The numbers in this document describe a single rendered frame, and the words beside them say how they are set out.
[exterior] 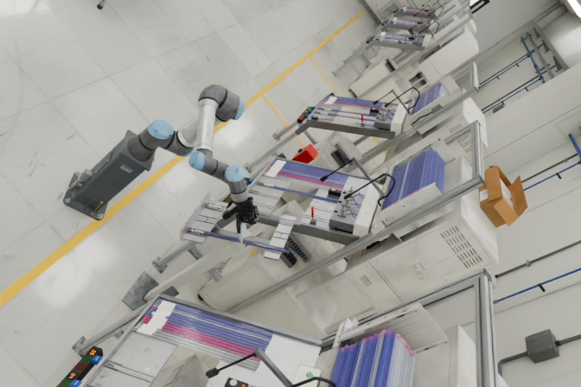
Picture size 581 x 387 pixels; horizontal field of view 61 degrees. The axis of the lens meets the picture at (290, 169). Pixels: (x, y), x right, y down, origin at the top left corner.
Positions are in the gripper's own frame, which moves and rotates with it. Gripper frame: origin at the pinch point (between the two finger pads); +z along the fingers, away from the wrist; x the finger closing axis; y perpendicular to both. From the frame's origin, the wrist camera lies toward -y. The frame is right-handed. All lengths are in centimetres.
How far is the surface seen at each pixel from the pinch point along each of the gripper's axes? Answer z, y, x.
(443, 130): 32, 88, 176
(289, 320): 85, -3, 31
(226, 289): 66, -40, 34
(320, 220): 22, 23, 43
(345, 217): 19, 38, 42
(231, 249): 14.8, -14.5, 8.0
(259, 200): 13, -13, 51
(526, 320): 146, 139, 102
